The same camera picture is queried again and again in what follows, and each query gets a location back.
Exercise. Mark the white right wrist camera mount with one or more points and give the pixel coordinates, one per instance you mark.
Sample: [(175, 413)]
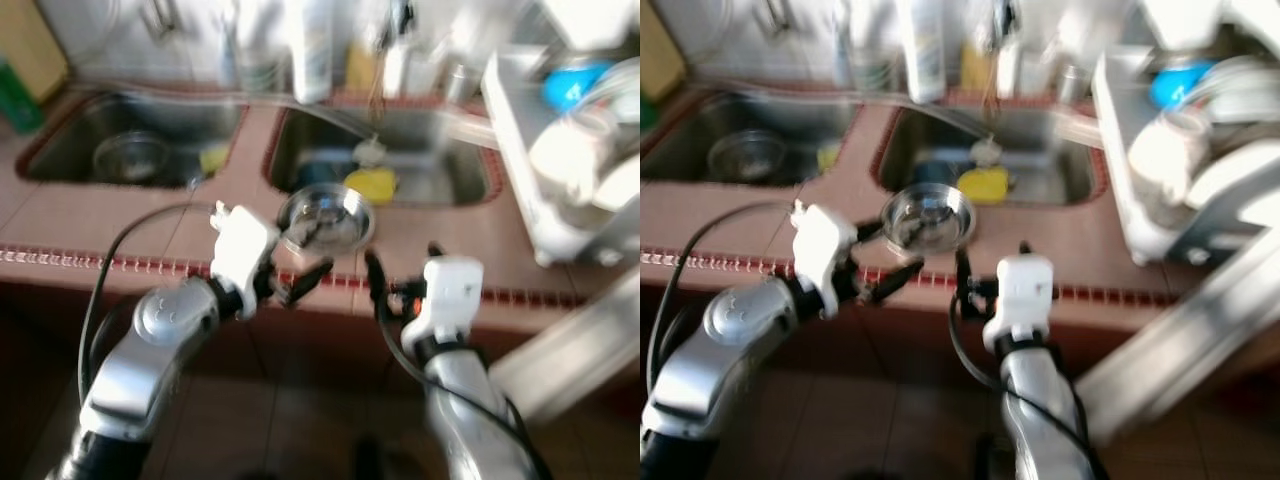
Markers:
[(450, 290), (1020, 295)]

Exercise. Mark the grey diagonal bar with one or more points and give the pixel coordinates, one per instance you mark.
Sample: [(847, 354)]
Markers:
[(1180, 340)]

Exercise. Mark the white plastic dish rack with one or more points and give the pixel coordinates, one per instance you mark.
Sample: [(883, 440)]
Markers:
[(510, 150), (1115, 150)]

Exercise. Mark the chrome kitchen faucet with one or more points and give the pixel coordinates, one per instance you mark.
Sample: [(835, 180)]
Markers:
[(402, 20), (1007, 20)]

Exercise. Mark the green object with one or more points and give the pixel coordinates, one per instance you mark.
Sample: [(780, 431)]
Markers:
[(646, 112), (18, 100)]

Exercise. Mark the steel sink basin with strainer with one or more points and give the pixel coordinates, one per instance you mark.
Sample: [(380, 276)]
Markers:
[(70, 140), (680, 140)]

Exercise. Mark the white floral ceramic bowl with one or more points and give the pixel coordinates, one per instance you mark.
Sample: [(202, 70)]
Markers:
[(1245, 95), (625, 95)]

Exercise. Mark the white ceramic jug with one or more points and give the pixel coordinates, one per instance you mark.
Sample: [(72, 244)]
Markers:
[(1165, 160), (565, 160)]

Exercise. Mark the yellow-green sponge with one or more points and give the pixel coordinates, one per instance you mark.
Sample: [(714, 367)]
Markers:
[(828, 157), (214, 158)]

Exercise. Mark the plain white bowl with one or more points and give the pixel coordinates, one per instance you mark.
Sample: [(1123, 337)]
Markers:
[(1240, 180), (620, 185)]

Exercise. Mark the stainless steel bowl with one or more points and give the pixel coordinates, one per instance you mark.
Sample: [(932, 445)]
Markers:
[(935, 212), (335, 212)]

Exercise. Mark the white plastic cup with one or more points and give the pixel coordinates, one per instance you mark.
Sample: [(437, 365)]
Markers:
[(410, 70), (1022, 70)]

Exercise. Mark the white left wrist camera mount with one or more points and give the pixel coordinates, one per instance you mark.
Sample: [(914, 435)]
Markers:
[(245, 255), (822, 255)]

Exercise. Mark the round sink plug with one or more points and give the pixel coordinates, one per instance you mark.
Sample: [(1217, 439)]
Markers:
[(370, 153), (985, 152)]

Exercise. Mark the yellow plastic bowl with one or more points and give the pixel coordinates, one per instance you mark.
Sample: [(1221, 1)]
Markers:
[(985, 187), (372, 187)]

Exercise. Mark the small steel cup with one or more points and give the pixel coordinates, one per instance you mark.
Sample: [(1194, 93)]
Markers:
[(462, 85), (1074, 85)]

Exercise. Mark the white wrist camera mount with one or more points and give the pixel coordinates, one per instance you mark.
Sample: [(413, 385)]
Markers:
[(450, 290), (245, 255), (1020, 295), (822, 255)]

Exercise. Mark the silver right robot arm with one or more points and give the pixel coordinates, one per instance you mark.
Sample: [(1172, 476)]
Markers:
[(470, 420), (1045, 420)]

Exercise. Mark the wooden cutting board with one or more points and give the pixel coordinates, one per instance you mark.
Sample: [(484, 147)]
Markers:
[(30, 45), (652, 45)]

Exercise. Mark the blue plastic bowl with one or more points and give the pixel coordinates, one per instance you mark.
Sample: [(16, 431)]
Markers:
[(1178, 88), (572, 88)]

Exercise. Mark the teal mug with white rabbit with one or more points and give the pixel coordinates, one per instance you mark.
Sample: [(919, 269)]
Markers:
[(933, 172), (320, 172)]

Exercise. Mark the steel sink basin with cutlery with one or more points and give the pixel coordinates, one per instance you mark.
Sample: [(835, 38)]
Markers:
[(440, 175), (1050, 175)]

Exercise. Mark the white plastic cutlery holder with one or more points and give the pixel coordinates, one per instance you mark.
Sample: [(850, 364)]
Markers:
[(590, 20), (1200, 20)]

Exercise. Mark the steel mesh strainer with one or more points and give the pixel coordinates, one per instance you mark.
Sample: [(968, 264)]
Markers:
[(745, 158), (132, 158)]

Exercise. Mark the white detergent bottle yellow cap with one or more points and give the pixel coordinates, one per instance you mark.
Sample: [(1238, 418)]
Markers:
[(920, 50), (312, 50)]

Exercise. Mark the grey wall tap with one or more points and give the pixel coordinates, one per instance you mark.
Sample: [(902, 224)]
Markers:
[(782, 16), (162, 18)]

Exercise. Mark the yellow scouring sponge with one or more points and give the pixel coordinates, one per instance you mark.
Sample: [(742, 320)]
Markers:
[(362, 68), (978, 68)]

